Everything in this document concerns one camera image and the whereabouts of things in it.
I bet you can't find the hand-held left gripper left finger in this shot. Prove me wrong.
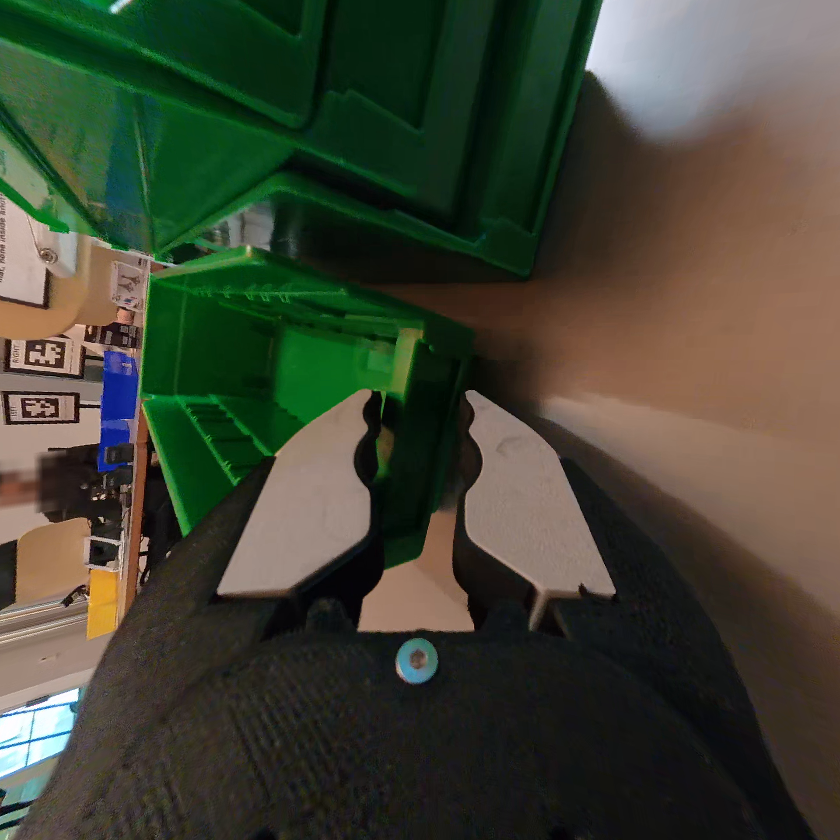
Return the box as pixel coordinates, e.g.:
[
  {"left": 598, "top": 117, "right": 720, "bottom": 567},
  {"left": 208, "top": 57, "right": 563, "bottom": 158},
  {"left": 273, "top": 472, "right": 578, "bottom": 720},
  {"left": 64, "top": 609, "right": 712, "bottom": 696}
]
[{"left": 215, "top": 388, "right": 387, "bottom": 601}]

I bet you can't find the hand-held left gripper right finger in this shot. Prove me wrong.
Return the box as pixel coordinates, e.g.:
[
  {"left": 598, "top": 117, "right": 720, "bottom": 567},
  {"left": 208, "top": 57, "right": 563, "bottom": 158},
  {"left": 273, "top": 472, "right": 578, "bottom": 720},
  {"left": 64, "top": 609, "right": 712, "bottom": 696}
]
[{"left": 451, "top": 390, "right": 618, "bottom": 631}]

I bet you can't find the brown wooden table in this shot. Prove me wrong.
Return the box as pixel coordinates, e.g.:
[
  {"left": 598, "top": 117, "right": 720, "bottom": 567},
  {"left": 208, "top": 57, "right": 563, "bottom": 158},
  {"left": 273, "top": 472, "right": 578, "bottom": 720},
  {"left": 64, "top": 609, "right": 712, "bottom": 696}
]
[{"left": 88, "top": 249, "right": 155, "bottom": 641}]

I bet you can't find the blue plastic bin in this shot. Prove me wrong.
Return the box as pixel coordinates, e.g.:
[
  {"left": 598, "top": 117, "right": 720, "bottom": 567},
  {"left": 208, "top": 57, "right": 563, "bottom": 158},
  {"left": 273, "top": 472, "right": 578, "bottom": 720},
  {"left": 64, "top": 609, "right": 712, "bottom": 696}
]
[
  {"left": 101, "top": 351, "right": 140, "bottom": 421},
  {"left": 97, "top": 420, "right": 135, "bottom": 472}
]

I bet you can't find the yellow plastic bin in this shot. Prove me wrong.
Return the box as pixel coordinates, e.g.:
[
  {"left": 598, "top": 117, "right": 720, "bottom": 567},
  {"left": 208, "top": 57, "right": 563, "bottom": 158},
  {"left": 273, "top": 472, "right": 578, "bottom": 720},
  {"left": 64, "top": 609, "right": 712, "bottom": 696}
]
[{"left": 85, "top": 567, "right": 124, "bottom": 641}]

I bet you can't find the black printed card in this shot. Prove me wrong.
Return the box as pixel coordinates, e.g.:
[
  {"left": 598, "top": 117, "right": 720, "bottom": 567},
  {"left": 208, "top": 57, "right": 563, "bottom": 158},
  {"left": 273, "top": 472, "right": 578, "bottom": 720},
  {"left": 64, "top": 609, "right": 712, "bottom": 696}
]
[{"left": 84, "top": 323, "right": 142, "bottom": 350}]

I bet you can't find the black and white marker poster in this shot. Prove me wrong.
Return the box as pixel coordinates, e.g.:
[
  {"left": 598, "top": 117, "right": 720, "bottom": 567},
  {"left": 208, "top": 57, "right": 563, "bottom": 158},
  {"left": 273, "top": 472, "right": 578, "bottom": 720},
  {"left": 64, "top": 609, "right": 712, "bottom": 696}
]
[
  {"left": 2, "top": 391, "right": 81, "bottom": 425},
  {"left": 5, "top": 336, "right": 86, "bottom": 379}
]

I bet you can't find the clear acrylic sign holder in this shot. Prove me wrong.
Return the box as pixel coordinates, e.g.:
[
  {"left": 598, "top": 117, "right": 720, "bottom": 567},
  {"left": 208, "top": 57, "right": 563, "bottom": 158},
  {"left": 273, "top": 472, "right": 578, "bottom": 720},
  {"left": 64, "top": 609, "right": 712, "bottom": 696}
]
[{"left": 110, "top": 260, "right": 151, "bottom": 312}]

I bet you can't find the clear page holder bar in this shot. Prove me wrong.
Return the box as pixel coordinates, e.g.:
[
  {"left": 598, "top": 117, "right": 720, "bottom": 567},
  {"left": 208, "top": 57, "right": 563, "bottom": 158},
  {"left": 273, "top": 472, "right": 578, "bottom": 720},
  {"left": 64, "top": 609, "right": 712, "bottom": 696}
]
[{"left": 36, "top": 223, "right": 80, "bottom": 278}]

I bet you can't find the white instruction sheet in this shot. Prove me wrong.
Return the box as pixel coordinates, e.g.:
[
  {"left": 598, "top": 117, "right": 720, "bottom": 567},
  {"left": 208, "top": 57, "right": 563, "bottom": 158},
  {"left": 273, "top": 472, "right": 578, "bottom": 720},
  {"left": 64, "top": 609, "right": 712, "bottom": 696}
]
[{"left": 0, "top": 197, "right": 51, "bottom": 309}]

